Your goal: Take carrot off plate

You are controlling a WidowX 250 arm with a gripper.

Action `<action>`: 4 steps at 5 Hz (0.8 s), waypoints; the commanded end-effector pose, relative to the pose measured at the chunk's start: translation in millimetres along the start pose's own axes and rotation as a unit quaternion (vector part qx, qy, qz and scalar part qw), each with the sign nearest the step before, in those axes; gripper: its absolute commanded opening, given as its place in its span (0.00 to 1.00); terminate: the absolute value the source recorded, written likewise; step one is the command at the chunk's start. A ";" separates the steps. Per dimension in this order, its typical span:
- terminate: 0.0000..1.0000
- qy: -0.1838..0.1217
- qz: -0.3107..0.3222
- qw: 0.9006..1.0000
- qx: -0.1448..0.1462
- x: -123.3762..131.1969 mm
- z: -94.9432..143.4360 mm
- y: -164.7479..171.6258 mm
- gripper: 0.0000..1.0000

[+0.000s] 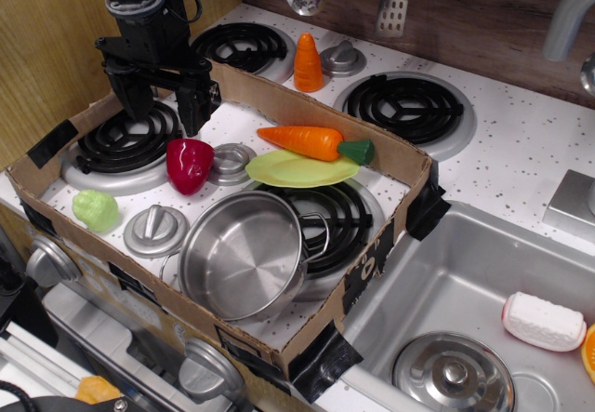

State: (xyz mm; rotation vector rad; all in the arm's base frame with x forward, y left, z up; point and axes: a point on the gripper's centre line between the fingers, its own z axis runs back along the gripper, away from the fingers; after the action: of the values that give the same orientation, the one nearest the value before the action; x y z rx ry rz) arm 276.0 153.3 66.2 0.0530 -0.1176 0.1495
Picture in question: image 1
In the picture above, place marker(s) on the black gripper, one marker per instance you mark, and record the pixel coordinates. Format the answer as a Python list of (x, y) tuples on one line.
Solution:
[(155, 51)]

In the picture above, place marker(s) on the orange toy carrot green top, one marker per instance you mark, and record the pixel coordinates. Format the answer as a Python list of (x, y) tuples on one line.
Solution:
[(317, 142)]

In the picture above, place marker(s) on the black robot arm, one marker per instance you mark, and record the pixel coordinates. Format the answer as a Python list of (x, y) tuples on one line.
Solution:
[(187, 11)]

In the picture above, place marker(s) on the green plastic plate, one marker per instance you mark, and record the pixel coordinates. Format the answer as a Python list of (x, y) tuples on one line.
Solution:
[(291, 170)]

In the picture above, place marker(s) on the orange toy carrot cone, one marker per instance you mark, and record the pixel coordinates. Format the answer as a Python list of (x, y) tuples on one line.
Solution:
[(308, 72)]

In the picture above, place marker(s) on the red toy pepper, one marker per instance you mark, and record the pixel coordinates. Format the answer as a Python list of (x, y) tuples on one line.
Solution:
[(188, 164)]

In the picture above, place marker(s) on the front left stove burner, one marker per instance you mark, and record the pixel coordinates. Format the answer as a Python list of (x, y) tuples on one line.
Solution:
[(123, 156)]

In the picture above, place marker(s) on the light green toy vegetable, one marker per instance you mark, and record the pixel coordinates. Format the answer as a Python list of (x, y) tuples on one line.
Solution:
[(97, 210)]

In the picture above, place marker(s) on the silver knob front stovetop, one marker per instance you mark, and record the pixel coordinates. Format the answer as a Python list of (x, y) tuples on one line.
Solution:
[(156, 232)]

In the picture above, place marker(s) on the silver knob stovetop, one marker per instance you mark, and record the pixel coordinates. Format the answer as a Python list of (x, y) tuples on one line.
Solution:
[(342, 60), (156, 232)]

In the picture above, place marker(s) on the stainless steel pot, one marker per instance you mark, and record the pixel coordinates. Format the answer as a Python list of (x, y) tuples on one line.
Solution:
[(246, 257)]

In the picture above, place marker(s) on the silver knob back stovetop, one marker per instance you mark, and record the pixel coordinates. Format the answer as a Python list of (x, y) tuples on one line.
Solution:
[(342, 60)]

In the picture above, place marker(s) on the left oven knob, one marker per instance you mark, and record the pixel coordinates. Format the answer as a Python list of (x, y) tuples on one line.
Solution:
[(49, 264)]

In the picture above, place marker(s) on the oven knob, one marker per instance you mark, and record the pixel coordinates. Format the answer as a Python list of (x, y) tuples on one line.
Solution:
[(206, 374), (49, 264)]

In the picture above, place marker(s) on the front right stove burner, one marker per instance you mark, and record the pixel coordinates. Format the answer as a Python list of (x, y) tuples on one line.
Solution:
[(338, 220)]

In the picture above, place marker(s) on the hanging metal spatula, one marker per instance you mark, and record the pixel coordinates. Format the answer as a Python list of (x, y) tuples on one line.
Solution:
[(391, 17)]

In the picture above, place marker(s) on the back right stove burner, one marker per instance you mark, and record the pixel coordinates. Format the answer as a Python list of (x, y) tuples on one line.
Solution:
[(425, 110)]

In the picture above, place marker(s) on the right oven knob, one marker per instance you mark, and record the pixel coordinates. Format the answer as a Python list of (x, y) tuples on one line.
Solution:
[(206, 374)]

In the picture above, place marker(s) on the yellow orange toy piece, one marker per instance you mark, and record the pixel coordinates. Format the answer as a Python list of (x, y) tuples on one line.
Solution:
[(95, 389)]

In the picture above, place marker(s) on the steel sink basin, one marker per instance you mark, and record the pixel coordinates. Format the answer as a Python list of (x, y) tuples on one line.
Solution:
[(458, 279)]

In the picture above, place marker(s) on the steel pot lid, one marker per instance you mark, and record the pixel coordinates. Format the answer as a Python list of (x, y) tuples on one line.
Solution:
[(447, 371)]

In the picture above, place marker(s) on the grey faucet base block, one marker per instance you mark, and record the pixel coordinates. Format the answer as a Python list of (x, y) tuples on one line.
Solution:
[(571, 208)]

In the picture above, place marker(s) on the white red toy food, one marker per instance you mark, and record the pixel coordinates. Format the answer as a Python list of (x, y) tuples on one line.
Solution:
[(542, 323)]

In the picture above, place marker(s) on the silver faucet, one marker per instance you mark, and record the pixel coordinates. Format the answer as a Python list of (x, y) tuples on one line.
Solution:
[(569, 46)]

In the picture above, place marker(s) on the orange toy fruit slice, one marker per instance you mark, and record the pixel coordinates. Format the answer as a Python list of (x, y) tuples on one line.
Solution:
[(588, 352)]

